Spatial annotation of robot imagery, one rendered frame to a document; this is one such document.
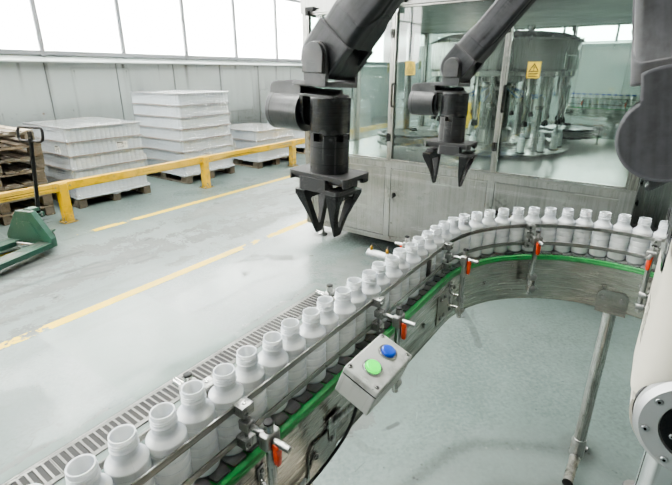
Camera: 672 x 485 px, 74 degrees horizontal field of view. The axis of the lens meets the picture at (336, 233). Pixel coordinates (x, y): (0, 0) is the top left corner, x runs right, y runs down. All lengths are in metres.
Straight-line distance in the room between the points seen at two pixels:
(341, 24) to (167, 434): 0.62
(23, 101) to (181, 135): 2.25
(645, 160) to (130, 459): 0.71
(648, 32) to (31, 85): 7.89
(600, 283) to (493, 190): 1.93
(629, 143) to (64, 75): 8.07
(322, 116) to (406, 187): 3.36
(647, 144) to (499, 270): 1.32
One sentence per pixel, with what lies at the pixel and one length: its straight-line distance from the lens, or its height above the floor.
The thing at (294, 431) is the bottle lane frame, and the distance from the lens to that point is 0.96.
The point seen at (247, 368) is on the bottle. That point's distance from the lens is 0.84.
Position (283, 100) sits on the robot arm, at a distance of 0.66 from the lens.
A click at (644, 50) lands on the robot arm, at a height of 1.66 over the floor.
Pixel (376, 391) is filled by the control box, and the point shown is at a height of 1.10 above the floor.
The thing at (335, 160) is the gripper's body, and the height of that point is 1.52.
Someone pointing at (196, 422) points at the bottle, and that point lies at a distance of 0.79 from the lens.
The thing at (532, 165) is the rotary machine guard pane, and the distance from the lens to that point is 3.60.
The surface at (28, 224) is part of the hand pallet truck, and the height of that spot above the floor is 0.28.
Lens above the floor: 1.64
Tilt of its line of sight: 20 degrees down
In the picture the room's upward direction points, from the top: straight up
